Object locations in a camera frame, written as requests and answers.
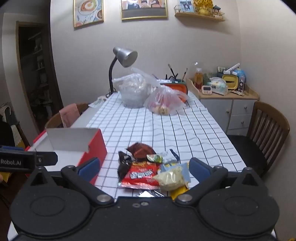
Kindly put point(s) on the silver foil packet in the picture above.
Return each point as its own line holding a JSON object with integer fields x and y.
{"x": 148, "y": 193}

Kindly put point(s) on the small white timer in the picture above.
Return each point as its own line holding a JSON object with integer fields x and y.
{"x": 206, "y": 89}

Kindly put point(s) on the framed food picture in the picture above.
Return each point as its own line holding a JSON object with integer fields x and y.
{"x": 89, "y": 11}

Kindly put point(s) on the white green tissue pack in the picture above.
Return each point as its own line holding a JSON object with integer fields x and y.
{"x": 218, "y": 85}

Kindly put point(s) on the orange juice bottle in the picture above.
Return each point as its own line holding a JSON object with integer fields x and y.
{"x": 198, "y": 78}

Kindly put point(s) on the white blue snack packet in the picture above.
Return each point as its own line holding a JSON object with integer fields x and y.
{"x": 170, "y": 156}

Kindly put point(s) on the green yellow candy packet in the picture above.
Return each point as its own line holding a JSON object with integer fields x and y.
{"x": 154, "y": 158}

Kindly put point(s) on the clear plastic bag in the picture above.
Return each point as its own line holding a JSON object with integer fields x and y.
{"x": 134, "y": 92}

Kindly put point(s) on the curved back wooden chair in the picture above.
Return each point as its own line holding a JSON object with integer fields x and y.
{"x": 54, "y": 121}

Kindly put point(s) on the black checked white tablecloth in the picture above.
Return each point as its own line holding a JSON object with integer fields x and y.
{"x": 161, "y": 129}

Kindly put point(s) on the orange folding container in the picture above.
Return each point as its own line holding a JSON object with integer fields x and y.
{"x": 178, "y": 87}

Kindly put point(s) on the red snack packet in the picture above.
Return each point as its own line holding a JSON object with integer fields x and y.
{"x": 138, "y": 176}

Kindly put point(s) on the red-brown shiny snack packet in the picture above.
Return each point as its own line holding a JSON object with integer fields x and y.
{"x": 141, "y": 150}

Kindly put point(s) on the grey gooseneck desk lamp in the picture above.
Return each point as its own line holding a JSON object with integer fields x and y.
{"x": 124, "y": 55}

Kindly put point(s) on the small white paper packet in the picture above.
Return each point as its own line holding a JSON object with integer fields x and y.
{"x": 98, "y": 102}

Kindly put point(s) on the clear bag with red food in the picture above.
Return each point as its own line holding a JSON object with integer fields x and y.
{"x": 164, "y": 99}

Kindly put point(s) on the pale yellow snack packet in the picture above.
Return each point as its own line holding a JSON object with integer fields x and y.
{"x": 171, "y": 179}

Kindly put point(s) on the wooden wall shelf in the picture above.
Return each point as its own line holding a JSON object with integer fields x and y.
{"x": 198, "y": 16}

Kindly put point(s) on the writing brush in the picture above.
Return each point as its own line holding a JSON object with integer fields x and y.
{"x": 185, "y": 73}
{"x": 170, "y": 69}

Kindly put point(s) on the pink towel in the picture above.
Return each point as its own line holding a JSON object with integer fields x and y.
{"x": 69, "y": 114}

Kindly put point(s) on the framed cartoon picture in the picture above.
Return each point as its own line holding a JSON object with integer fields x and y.
{"x": 143, "y": 9}

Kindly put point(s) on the white drawer cabinet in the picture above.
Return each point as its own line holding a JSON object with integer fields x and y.
{"x": 240, "y": 109}

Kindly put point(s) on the black pen holder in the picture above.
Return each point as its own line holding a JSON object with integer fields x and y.
{"x": 172, "y": 77}

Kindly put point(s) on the red cardboard box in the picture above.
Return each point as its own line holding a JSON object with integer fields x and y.
{"x": 69, "y": 141}

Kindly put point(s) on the dark brown snack packet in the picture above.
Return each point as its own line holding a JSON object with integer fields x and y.
{"x": 123, "y": 165}

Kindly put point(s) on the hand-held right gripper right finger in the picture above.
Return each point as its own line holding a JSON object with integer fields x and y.
{"x": 197, "y": 167}

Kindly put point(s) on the dark wooden door frame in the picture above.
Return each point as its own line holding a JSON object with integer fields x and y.
{"x": 54, "y": 81}

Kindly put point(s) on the yellow tissue box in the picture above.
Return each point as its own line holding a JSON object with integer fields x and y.
{"x": 230, "y": 81}

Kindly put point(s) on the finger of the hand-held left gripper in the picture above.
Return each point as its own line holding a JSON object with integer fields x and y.
{"x": 47, "y": 158}

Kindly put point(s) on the slatted wooden chair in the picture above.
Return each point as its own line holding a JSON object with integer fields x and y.
{"x": 266, "y": 125}

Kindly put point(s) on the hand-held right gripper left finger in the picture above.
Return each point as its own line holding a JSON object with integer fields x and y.
{"x": 89, "y": 166}

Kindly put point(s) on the golden ornament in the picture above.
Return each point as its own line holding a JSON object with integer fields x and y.
{"x": 203, "y": 7}

